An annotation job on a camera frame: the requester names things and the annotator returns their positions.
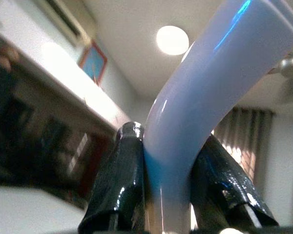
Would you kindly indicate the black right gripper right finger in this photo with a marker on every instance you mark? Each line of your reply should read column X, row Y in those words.
column 222, row 180

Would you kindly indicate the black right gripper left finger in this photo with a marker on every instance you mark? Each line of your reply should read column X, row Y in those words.
column 122, row 175

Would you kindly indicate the grey pleated window curtain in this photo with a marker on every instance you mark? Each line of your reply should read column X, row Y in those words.
column 244, row 136

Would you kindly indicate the dark wooden shelf unit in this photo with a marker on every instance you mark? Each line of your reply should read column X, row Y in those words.
column 41, row 136

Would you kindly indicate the red framed blue picture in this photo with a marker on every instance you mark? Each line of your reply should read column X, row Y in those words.
column 93, row 63

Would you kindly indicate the silver ceiling fan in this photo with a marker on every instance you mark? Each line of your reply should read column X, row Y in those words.
column 289, row 64

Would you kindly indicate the round white ceiling light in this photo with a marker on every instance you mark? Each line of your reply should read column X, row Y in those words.
column 172, row 40

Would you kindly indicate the white wall air conditioner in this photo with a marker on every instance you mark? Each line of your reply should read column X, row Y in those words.
column 61, row 17

